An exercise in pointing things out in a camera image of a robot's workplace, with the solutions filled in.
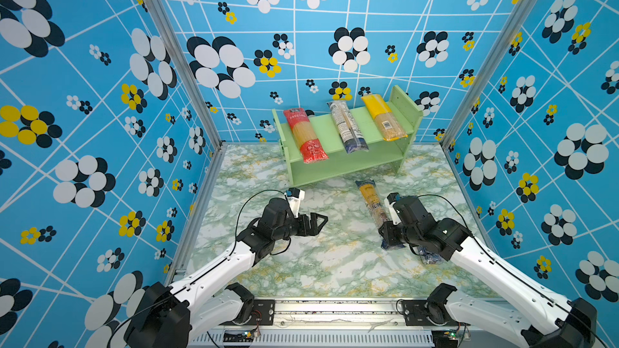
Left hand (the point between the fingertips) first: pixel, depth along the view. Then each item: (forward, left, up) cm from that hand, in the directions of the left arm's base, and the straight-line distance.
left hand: (322, 217), depth 78 cm
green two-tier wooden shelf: (+33, -28, -7) cm, 44 cm away
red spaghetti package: (+16, +4, +16) cm, 23 cm away
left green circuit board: (-31, +22, -15) cm, 41 cm away
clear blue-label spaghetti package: (+26, -9, +15) cm, 32 cm away
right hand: (-3, -21, -2) cm, 21 cm away
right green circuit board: (-31, -36, -16) cm, 50 cm away
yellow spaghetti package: (+27, -24, +15) cm, 40 cm away
